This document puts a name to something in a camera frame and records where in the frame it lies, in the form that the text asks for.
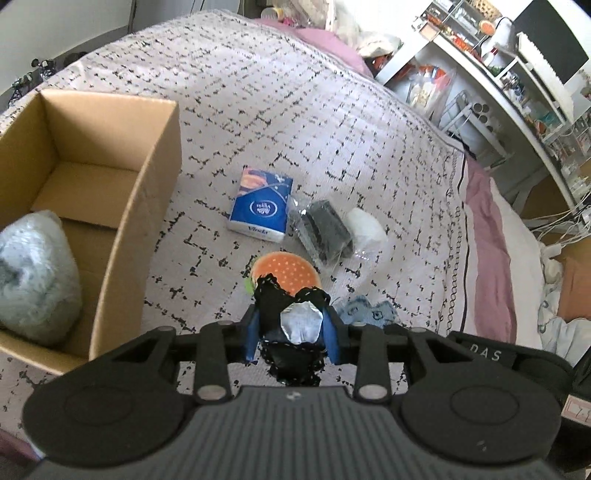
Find clear bag of snacks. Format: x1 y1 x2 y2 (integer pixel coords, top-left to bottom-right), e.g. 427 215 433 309
405 62 455 121

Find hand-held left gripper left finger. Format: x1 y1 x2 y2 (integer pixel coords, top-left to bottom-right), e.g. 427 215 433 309
90 305 260 407

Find pink pillow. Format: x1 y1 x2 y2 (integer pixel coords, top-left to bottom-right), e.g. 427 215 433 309
252 17 374 78

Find brown cardboard box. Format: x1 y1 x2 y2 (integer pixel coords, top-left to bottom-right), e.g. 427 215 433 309
0 89 182 376

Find blue tissue packet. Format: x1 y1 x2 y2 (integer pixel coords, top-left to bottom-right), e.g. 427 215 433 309
226 167 295 244

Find white black-patterned bedspread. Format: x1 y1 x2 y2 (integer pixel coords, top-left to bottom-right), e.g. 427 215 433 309
0 9 472 416

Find orange burger plush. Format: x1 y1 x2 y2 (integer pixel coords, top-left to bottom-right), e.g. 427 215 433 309
243 252 323 297

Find white crumpled cloth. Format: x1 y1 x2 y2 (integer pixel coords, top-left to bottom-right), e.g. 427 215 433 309
355 28 404 60

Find pile of light clothes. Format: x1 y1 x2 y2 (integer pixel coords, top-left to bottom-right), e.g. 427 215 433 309
538 242 591 356

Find black lace cloth silver tag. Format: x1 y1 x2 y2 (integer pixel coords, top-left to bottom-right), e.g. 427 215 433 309
252 273 331 387

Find white cloth in clear bag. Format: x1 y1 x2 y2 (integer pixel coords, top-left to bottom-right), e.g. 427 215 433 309
345 207 388 252

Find white wire rack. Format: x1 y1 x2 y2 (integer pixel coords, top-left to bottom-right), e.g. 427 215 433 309
438 90 511 160

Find light blue printed sock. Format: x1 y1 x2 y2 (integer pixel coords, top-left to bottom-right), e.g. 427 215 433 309
333 297 400 330

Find pink bed sheet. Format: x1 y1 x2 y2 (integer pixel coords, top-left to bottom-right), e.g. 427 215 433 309
455 154 518 344

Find black monitor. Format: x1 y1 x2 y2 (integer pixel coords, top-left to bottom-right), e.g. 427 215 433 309
512 0 591 86

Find black socks in clear bag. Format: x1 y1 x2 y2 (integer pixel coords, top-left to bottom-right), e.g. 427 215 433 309
288 199 357 269

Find white desk with shelves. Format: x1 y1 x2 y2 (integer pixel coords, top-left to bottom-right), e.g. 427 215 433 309
376 0 591 217

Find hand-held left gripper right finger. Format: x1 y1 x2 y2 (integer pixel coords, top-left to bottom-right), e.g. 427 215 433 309
323 305 499 401

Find white cables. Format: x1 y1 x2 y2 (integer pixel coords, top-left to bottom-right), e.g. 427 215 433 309
526 198 591 259

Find grey fluffy plush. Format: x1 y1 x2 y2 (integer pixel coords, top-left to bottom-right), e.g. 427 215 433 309
0 210 83 347

